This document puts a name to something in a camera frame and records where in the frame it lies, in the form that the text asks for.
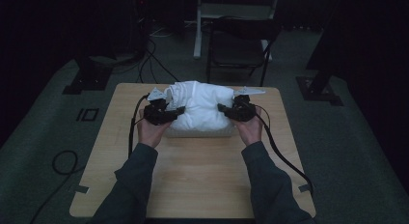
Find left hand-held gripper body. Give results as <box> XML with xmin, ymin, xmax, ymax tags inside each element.
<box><xmin>142</xmin><ymin>86</ymin><xmax>172</xmax><ymax>126</ymax></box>

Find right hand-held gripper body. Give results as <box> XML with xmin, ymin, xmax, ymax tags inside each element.
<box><xmin>232</xmin><ymin>85</ymin><xmax>267</xmax><ymax>123</ymax></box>

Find white towel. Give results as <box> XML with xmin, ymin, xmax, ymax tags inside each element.
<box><xmin>163</xmin><ymin>80</ymin><xmax>236</xmax><ymax>132</ymax></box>

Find white perforated plastic basket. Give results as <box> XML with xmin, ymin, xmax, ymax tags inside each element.
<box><xmin>165</xmin><ymin>125</ymin><xmax>238</xmax><ymax>138</ymax></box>

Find person's right hand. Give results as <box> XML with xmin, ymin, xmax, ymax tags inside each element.
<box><xmin>232</xmin><ymin>107</ymin><xmax>264</xmax><ymax>147</ymax></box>

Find person's left hand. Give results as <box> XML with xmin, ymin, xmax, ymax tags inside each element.
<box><xmin>136</xmin><ymin>108</ymin><xmax>172</xmax><ymax>149</ymax></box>

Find black folding chair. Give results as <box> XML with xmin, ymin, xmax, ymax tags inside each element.
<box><xmin>205</xmin><ymin>16</ymin><xmax>283</xmax><ymax>88</ymax></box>

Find black stand base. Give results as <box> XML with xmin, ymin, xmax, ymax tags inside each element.
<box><xmin>295</xmin><ymin>49</ymin><xmax>344</xmax><ymax>107</ymax></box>
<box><xmin>62</xmin><ymin>54</ymin><xmax>114</xmax><ymax>96</ymax></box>

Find black floor cables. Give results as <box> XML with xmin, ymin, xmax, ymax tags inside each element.
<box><xmin>110</xmin><ymin>24</ymin><xmax>183</xmax><ymax>86</ymax></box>

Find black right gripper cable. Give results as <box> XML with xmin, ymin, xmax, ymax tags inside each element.
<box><xmin>239</xmin><ymin>98</ymin><xmax>315</xmax><ymax>197</ymax></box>

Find black looped floor cable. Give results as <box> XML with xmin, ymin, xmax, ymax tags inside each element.
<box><xmin>29</xmin><ymin>150</ymin><xmax>87</xmax><ymax>224</ymax></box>

